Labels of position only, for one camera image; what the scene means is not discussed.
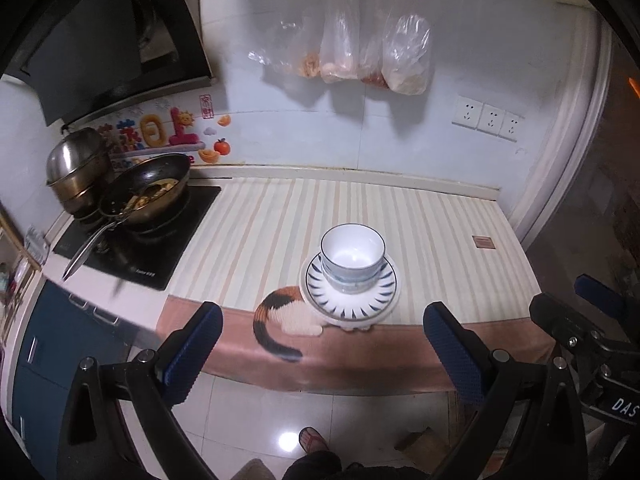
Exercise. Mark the cardboard piece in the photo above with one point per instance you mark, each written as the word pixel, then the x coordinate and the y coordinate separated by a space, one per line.
pixel 422 450

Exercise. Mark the black range hood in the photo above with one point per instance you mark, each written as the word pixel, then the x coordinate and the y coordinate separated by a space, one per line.
pixel 90 35

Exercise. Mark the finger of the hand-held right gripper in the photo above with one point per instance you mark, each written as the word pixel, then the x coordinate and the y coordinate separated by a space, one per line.
pixel 565 322
pixel 600 290

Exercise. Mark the blue kitchen cabinet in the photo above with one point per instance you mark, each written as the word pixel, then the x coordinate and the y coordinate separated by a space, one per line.
pixel 45 355

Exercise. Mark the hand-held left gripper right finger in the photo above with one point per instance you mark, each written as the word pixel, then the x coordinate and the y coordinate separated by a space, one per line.
pixel 457 355

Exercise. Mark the person's dark trouser leg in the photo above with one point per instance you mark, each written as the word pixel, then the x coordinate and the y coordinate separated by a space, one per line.
pixel 340 467

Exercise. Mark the white wall socket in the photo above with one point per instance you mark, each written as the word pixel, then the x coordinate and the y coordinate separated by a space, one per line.
pixel 492 119
pixel 467 111
pixel 512 126

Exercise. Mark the black induction cooktop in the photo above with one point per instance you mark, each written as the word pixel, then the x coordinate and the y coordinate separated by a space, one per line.
pixel 165 240

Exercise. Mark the frying pan with food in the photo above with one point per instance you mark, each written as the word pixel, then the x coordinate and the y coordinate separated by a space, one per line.
pixel 150 185

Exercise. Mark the white rose print plate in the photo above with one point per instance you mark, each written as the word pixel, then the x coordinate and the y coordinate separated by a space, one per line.
pixel 330 319

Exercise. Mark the brown cloth label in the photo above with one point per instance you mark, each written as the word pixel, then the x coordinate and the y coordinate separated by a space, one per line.
pixel 483 242

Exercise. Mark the striped tablecloth with cat print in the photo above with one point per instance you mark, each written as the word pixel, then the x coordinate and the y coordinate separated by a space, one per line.
pixel 260 220

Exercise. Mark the clear plastic bag with food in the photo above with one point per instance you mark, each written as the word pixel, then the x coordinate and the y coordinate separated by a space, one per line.
pixel 407 55
pixel 340 45
pixel 372 70
pixel 300 60

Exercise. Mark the white bowl with dark rim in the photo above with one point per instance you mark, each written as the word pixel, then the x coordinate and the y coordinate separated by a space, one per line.
pixel 352 255

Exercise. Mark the steel pot with lid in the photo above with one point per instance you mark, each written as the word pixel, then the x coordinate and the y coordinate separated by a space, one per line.
pixel 77 160

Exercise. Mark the colourful fruit wall sticker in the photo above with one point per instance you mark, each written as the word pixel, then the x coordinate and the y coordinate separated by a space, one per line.
pixel 175 130

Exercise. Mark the white door frame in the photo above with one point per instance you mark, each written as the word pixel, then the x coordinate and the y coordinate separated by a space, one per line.
pixel 575 135

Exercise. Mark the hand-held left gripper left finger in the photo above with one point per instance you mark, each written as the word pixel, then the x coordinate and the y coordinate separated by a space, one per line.
pixel 195 355

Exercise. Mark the person's sandaled foot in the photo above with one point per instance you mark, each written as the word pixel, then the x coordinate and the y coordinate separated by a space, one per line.
pixel 312 440

